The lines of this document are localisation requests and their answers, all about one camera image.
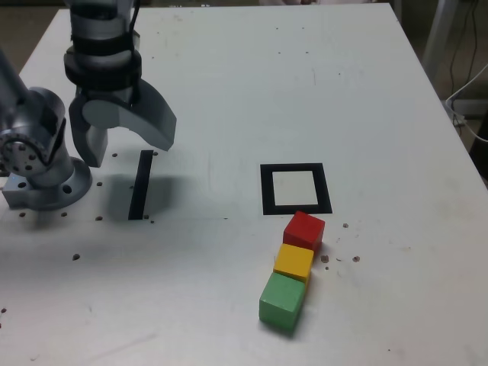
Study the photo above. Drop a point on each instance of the white stand leg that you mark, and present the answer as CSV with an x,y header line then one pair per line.
x,y
438,38

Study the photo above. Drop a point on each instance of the yellow cube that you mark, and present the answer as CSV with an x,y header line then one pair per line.
x,y
293,261

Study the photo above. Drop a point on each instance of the red cube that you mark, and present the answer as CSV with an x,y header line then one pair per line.
x,y
303,228

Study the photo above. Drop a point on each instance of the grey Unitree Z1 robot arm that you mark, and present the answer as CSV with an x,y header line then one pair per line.
x,y
49,179

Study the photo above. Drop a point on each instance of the black tape strip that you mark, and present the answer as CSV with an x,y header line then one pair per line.
x,y
140,187

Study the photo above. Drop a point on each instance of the green cube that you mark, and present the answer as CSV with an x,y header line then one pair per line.
x,y
282,301

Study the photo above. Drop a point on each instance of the black tape square outline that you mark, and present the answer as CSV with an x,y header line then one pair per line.
x,y
267,190

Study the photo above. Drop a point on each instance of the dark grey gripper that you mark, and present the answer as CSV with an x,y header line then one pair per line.
x,y
104,95

